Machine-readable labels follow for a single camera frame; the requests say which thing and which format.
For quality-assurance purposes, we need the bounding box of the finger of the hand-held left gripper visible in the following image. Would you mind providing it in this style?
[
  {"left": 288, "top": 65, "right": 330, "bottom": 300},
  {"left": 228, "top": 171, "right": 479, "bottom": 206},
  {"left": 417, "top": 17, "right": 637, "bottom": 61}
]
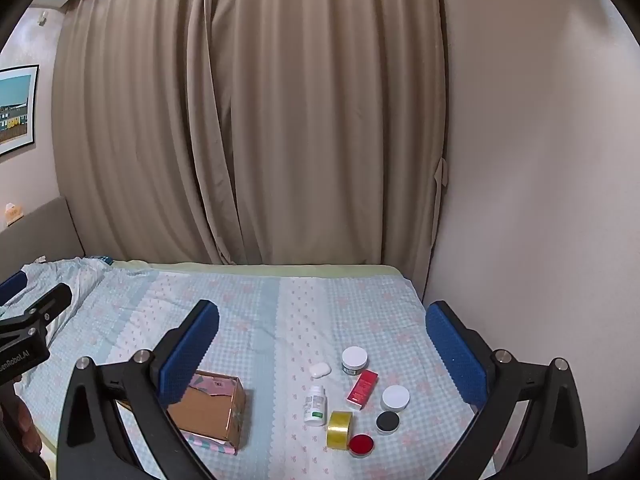
[
  {"left": 0, "top": 270, "right": 28, "bottom": 307},
  {"left": 0, "top": 282, "right": 72, "bottom": 333}
]

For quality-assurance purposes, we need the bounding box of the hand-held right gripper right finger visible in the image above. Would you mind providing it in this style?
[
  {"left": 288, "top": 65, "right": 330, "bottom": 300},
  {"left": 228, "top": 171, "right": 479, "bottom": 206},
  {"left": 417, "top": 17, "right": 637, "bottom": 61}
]
[{"left": 425, "top": 300, "right": 590, "bottom": 480}]

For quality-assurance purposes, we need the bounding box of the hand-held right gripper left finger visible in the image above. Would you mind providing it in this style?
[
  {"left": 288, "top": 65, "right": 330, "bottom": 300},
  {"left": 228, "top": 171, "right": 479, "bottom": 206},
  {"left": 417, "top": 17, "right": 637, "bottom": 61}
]
[{"left": 56, "top": 299, "right": 221, "bottom": 480}]

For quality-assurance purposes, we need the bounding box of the cardboard box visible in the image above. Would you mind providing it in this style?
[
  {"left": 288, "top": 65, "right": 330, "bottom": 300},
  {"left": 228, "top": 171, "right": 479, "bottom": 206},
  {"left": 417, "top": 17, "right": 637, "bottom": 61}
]
[{"left": 116, "top": 369, "right": 247, "bottom": 456}]

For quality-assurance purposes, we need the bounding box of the white round lid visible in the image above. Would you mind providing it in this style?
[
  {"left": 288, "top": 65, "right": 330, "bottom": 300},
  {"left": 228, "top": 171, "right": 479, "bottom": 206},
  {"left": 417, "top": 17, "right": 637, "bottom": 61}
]
[{"left": 381, "top": 385, "right": 411, "bottom": 413}]

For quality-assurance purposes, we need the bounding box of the black lid round jar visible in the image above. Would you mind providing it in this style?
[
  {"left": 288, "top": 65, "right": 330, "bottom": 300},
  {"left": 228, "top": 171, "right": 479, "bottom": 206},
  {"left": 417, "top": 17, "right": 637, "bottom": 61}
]
[{"left": 375, "top": 410, "right": 401, "bottom": 436}]

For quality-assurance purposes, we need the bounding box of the small red box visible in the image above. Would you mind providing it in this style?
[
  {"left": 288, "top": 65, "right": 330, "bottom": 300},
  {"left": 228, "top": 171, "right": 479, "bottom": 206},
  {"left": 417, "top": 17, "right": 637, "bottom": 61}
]
[{"left": 346, "top": 369, "right": 379, "bottom": 407}]

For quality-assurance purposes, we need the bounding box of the dark jar with white lid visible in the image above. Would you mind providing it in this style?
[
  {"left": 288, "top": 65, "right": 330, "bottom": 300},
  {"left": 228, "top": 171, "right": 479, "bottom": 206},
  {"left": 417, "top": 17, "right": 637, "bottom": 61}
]
[{"left": 341, "top": 346, "right": 369, "bottom": 376}]

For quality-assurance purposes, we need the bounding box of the red round lid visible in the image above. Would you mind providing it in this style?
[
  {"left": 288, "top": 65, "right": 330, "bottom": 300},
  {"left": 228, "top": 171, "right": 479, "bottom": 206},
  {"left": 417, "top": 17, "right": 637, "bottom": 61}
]
[{"left": 348, "top": 434, "right": 375, "bottom": 459}]

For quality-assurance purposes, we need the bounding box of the white pill bottle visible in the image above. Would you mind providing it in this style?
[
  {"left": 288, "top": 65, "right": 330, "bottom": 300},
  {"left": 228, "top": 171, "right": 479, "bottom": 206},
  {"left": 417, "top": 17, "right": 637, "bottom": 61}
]
[{"left": 304, "top": 385, "right": 329, "bottom": 427}]

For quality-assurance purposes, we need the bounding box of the yellow tape roll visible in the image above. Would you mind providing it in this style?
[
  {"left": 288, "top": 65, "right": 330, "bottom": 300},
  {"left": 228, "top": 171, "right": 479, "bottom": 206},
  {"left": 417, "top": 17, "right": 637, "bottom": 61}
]
[{"left": 326, "top": 410, "right": 354, "bottom": 452}]

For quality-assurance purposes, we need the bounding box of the person's left hand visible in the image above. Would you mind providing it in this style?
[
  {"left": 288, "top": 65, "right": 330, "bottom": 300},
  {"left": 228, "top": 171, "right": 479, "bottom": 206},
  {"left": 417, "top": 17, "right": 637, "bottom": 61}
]
[{"left": 0, "top": 394, "right": 41, "bottom": 467}]

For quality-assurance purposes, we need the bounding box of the grey padded headboard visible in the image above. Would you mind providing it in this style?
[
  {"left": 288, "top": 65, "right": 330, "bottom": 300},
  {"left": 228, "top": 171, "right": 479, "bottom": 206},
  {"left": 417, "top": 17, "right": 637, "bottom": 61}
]
[{"left": 0, "top": 196, "right": 86, "bottom": 281}]

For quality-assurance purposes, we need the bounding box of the light blue checkered bed sheet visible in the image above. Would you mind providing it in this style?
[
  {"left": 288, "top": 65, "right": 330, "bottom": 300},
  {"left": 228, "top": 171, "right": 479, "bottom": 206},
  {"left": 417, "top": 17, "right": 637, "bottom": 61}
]
[{"left": 0, "top": 257, "right": 507, "bottom": 480}]

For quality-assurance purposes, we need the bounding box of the beige curtain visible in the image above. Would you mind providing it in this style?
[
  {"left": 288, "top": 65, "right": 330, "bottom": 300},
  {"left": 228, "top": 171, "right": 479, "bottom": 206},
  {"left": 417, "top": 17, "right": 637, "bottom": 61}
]
[{"left": 51, "top": 0, "right": 452, "bottom": 292}]

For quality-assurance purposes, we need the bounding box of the framed wall poster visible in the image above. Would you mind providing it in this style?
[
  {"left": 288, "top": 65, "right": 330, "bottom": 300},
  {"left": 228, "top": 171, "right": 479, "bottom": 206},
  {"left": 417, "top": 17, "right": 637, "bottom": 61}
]
[{"left": 0, "top": 64, "right": 40, "bottom": 162}]

